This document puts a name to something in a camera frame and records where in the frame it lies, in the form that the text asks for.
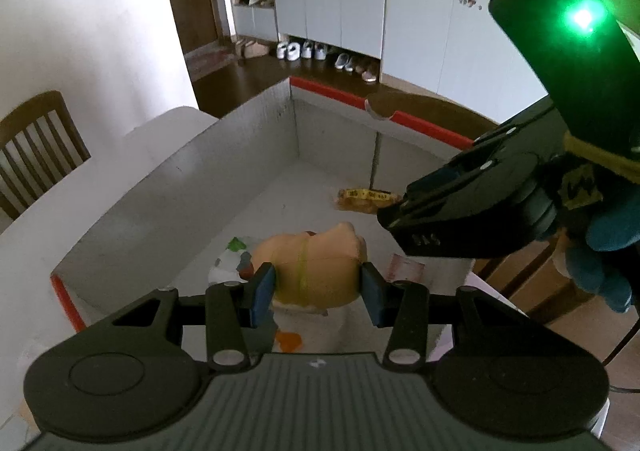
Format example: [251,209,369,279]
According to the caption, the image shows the green white tissue pack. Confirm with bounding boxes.
[208,237,262,284]

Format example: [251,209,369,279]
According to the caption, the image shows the tan plush toy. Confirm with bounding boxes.
[252,223,368,309]

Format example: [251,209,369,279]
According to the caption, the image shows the yellow snack wrapper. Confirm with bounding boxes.
[335,188,401,214]

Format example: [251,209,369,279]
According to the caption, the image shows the pink packet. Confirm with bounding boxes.
[385,254,425,283]

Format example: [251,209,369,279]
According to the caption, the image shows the red orange small toy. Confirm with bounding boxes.
[274,330,303,353]

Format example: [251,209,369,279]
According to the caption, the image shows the blue gloved right hand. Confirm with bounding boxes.
[539,150,640,315]

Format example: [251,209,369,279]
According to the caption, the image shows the near wooden chair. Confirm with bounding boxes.
[367,90,498,140]

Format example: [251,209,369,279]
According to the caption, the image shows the red cardboard box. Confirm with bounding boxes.
[49,75,482,357]

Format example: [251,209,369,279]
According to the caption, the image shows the white shoes on floor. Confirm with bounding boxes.
[234,37,381,84]

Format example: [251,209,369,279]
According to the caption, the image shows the dark wooden chair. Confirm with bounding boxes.
[1,90,90,220]

